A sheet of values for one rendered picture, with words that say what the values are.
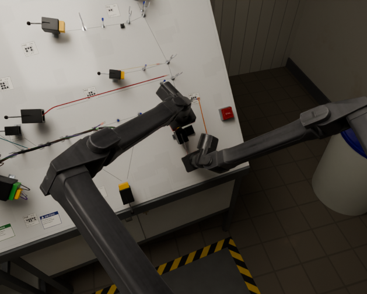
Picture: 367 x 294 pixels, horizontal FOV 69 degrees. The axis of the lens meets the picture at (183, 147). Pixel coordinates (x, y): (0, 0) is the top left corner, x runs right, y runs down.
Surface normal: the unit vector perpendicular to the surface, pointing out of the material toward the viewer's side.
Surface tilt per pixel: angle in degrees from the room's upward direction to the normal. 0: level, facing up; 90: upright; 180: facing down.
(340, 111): 46
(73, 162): 36
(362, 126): 51
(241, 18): 90
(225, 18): 90
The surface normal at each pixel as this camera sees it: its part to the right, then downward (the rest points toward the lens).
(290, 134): -0.75, -0.24
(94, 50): 0.25, 0.09
